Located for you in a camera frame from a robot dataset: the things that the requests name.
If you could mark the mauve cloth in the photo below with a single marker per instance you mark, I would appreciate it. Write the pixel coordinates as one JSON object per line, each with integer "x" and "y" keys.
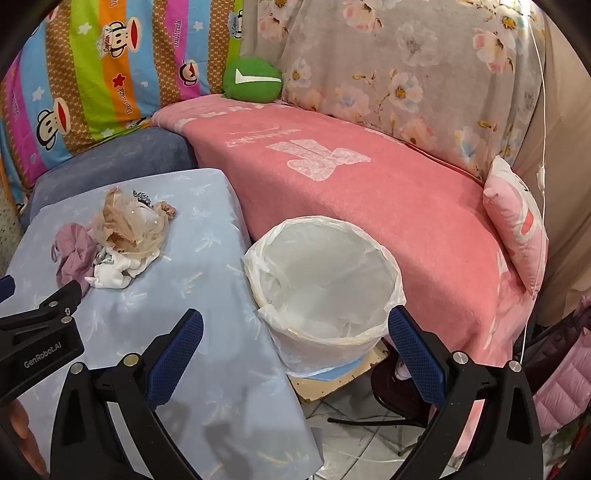
{"x": 74, "y": 254}

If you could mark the striped monkey print quilt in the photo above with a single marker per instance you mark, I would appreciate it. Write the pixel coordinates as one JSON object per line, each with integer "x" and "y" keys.
{"x": 92, "y": 69}

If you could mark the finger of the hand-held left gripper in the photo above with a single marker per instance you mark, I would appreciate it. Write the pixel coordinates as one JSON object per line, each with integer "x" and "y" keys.
{"x": 64, "y": 297}
{"x": 5, "y": 288}

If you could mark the bin with white plastic liner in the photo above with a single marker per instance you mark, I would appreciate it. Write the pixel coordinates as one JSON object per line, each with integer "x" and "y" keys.
{"x": 323, "y": 286}

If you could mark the pink puffer jacket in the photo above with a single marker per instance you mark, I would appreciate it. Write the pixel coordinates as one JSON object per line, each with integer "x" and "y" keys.
{"x": 563, "y": 392}

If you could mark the dark maroon object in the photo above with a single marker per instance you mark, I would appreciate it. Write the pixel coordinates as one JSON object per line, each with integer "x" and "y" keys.
{"x": 392, "y": 392}

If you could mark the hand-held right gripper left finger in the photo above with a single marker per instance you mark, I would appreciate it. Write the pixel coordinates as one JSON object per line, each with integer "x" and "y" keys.
{"x": 178, "y": 355}

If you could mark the white sock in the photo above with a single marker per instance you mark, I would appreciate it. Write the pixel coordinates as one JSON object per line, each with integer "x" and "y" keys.
{"x": 115, "y": 274}

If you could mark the cardboard board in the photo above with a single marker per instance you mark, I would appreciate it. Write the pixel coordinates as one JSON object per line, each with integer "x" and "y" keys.
{"x": 318, "y": 390}

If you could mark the grey floral blanket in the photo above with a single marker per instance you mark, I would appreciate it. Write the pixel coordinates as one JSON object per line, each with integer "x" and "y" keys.
{"x": 392, "y": 69}

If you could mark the grey-blue sofa cushion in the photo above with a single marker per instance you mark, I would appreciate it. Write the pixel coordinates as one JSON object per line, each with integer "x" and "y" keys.
{"x": 115, "y": 157}

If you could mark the brown scrunchie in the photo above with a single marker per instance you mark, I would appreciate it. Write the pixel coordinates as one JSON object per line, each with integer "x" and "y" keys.
{"x": 167, "y": 210}

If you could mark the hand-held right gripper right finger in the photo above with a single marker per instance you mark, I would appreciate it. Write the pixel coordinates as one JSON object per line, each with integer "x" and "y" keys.
{"x": 415, "y": 355}

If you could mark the person's left hand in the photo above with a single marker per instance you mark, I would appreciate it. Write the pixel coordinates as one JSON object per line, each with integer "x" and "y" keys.
{"x": 27, "y": 438}

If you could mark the pink bow print blanket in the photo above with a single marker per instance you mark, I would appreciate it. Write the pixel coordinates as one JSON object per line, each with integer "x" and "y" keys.
{"x": 369, "y": 194}

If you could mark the small pink pillow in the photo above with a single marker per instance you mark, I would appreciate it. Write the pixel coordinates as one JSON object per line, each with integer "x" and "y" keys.
{"x": 512, "y": 221}

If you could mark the beige cloth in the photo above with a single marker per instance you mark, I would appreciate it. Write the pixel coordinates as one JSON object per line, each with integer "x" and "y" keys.
{"x": 568, "y": 184}

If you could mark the green round cushion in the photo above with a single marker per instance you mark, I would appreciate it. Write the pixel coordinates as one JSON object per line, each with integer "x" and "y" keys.
{"x": 251, "y": 81}

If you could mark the light blue palm print cloth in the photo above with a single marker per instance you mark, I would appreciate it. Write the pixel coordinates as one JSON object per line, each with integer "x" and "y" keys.
{"x": 184, "y": 277}

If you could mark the blue flat plate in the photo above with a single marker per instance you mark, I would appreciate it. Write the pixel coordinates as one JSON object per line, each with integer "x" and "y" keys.
{"x": 332, "y": 374}

